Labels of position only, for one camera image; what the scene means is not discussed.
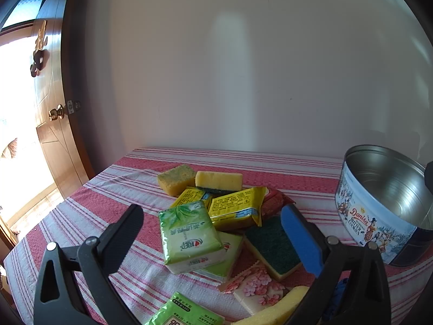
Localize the yellow sponge green scouring pad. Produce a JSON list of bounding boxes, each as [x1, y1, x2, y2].
[[195, 171, 243, 195], [244, 216, 303, 282], [233, 285, 310, 325]]

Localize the yellow snack packet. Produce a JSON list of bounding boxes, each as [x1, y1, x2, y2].
[[169, 187, 214, 210], [208, 186, 268, 231]]

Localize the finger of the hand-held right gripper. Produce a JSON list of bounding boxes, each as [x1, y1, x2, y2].
[[424, 161, 433, 194]]

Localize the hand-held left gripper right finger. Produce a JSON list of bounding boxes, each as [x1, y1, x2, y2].
[[281, 204, 395, 325]]

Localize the red snack packet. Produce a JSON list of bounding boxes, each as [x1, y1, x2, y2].
[[262, 187, 295, 224]]

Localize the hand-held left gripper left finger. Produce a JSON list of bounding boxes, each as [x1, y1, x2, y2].
[[33, 204, 146, 325]]

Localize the pink floral tissue pack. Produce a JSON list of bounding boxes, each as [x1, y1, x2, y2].
[[218, 261, 291, 316]]

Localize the dark hanging door ornament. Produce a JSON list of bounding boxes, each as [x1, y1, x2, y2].
[[30, 20, 50, 78]]

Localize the dark blue scrunchie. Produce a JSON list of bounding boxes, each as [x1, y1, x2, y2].
[[321, 278, 349, 324]]

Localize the blue round cookie tin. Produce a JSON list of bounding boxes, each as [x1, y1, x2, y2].
[[336, 145, 433, 267]]

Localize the brown wooden door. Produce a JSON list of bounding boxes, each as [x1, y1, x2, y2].
[[32, 0, 92, 201]]

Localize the red white striped tablecloth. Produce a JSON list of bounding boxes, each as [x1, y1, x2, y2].
[[3, 147, 433, 325]]

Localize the green tissue pack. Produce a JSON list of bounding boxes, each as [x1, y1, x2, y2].
[[158, 200, 225, 275], [199, 232, 245, 282], [142, 291, 225, 325]]

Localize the worn yellow green sponge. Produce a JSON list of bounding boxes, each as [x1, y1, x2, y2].
[[156, 164, 197, 197]]

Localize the transom window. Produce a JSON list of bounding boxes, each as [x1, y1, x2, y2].
[[2, 0, 48, 29]]

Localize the brass door knob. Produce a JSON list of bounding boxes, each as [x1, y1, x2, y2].
[[47, 104, 66, 121]]

